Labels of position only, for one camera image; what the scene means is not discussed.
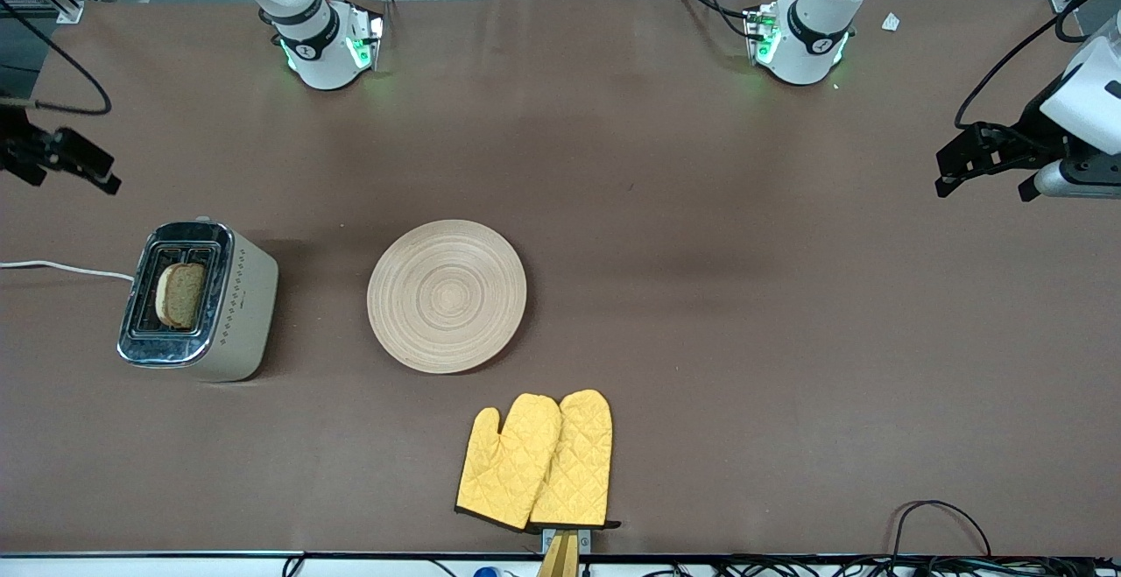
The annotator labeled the black cable bundle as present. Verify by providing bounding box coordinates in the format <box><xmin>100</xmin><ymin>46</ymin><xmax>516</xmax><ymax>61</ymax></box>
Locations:
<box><xmin>648</xmin><ymin>555</ymin><xmax>1121</xmax><ymax>577</ymax></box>

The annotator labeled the white toaster power cord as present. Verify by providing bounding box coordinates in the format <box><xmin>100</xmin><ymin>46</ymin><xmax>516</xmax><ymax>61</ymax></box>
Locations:
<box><xmin>0</xmin><ymin>259</ymin><xmax>135</xmax><ymax>283</ymax></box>

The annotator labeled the beige chrome two-slot toaster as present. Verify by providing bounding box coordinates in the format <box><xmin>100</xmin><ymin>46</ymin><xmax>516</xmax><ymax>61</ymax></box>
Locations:
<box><xmin>116</xmin><ymin>220</ymin><xmax>279</xmax><ymax>383</ymax></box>

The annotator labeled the round wooden plate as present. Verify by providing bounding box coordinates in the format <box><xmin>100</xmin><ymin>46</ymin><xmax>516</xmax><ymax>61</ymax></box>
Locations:
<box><xmin>367</xmin><ymin>220</ymin><xmax>528</xmax><ymax>375</ymax></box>

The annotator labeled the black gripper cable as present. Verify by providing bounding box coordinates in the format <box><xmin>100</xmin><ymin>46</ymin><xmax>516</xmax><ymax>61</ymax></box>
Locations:
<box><xmin>0</xmin><ymin>0</ymin><xmax>113</xmax><ymax>116</ymax></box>
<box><xmin>954</xmin><ymin>0</ymin><xmax>1121</xmax><ymax>131</ymax></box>

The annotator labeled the yellow quilted oven mitt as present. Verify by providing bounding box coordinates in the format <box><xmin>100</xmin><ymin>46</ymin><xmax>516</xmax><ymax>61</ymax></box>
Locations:
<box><xmin>455</xmin><ymin>394</ymin><xmax>562</xmax><ymax>531</ymax></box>
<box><xmin>529</xmin><ymin>389</ymin><xmax>621</xmax><ymax>531</ymax></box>

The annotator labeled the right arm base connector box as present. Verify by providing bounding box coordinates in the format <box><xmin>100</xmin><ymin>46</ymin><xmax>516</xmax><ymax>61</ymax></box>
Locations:
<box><xmin>345</xmin><ymin>1</ymin><xmax>387</xmax><ymax>72</ymax></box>

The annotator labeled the wooden clamp bracket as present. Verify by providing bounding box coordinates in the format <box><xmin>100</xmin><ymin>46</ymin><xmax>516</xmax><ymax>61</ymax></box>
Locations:
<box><xmin>536</xmin><ymin>527</ymin><xmax>592</xmax><ymax>577</ymax></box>

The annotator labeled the brown toast slice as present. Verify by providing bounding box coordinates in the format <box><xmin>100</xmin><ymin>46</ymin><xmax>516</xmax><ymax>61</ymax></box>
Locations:
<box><xmin>155</xmin><ymin>262</ymin><xmax>208</xmax><ymax>330</ymax></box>

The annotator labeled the black left arm base cable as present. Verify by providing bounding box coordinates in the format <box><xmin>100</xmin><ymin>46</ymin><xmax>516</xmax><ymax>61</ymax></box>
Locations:
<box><xmin>672</xmin><ymin>0</ymin><xmax>756</xmax><ymax>40</ymax></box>

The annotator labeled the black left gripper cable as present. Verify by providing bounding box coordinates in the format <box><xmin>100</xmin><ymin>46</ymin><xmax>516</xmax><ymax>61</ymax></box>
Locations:
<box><xmin>954</xmin><ymin>0</ymin><xmax>1121</xmax><ymax>131</ymax></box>

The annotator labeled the black looped cable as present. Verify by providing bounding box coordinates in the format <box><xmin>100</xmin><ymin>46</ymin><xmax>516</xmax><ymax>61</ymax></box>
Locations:
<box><xmin>892</xmin><ymin>500</ymin><xmax>992</xmax><ymax>558</ymax></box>

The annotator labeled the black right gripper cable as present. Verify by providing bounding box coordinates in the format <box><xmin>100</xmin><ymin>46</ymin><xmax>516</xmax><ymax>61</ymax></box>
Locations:
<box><xmin>0</xmin><ymin>0</ymin><xmax>113</xmax><ymax>116</ymax></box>

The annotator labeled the brown table cover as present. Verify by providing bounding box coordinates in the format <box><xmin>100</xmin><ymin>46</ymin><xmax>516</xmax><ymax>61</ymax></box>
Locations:
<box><xmin>0</xmin><ymin>0</ymin><xmax>1121</xmax><ymax>558</ymax></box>

